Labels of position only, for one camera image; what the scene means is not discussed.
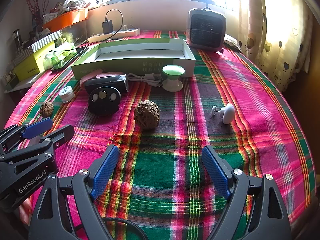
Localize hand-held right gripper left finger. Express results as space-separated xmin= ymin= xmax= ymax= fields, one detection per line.
xmin=28 ymin=144 xmax=120 ymax=240

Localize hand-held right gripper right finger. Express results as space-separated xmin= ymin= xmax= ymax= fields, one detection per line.
xmin=201 ymin=145 xmax=293 ymax=240

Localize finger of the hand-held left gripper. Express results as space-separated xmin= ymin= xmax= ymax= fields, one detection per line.
xmin=0 ymin=124 xmax=75 ymax=174
xmin=0 ymin=117 xmax=54 ymax=153

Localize brown walnut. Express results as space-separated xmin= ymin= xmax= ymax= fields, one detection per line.
xmin=134 ymin=100 xmax=160 ymax=130
xmin=40 ymin=101 xmax=54 ymax=118

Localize small white round jar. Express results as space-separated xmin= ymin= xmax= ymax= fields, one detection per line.
xmin=59 ymin=86 xmax=75 ymax=103

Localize black oval magnetic holder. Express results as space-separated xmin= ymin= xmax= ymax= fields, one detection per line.
xmin=88 ymin=86 xmax=122 ymax=117

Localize white mushroom knob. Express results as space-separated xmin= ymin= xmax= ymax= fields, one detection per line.
xmin=211 ymin=103 xmax=236 ymax=125

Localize black rectangular flashlight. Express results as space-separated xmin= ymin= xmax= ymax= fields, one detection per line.
xmin=84 ymin=74 xmax=129 ymax=96

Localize white usb cable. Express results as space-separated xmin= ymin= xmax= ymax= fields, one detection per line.
xmin=127 ymin=73 xmax=164 ymax=88

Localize green white cardboard box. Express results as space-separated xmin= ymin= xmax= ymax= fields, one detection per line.
xmin=71 ymin=39 xmax=196 ymax=80

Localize plaid cloth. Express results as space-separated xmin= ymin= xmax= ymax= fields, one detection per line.
xmin=5 ymin=30 xmax=314 ymax=240

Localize yellow green box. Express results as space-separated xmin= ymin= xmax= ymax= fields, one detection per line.
xmin=12 ymin=41 xmax=57 ymax=82

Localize black phone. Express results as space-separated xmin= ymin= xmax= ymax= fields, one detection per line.
xmin=51 ymin=46 xmax=89 ymax=72

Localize green wipes pack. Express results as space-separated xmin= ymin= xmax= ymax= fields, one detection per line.
xmin=44 ymin=41 xmax=77 ymax=69

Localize striped box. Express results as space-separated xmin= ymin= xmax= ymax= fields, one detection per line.
xmin=31 ymin=29 xmax=63 ymax=52

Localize orange tray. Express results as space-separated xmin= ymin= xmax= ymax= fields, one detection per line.
xmin=42 ymin=8 xmax=89 ymax=33

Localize white power strip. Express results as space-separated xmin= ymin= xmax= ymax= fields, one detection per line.
xmin=88 ymin=28 xmax=140 ymax=43

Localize black charger adapter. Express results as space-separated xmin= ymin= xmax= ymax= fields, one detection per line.
xmin=102 ymin=17 xmax=113 ymax=34

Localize red flower branches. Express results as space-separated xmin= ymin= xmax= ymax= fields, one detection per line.
xmin=24 ymin=0 xmax=42 ymax=28

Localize white plastic bags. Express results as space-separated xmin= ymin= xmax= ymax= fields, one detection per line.
xmin=62 ymin=0 xmax=87 ymax=12

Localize pink heater fan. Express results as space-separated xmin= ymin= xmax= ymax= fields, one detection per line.
xmin=186 ymin=8 xmax=227 ymax=52

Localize heart print curtain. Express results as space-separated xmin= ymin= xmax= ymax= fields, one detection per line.
xmin=237 ymin=0 xmax=313 ymax=93

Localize black charger cable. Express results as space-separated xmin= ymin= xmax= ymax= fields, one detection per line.
xmin=104 ymin=9 xmax=124 ymax=40

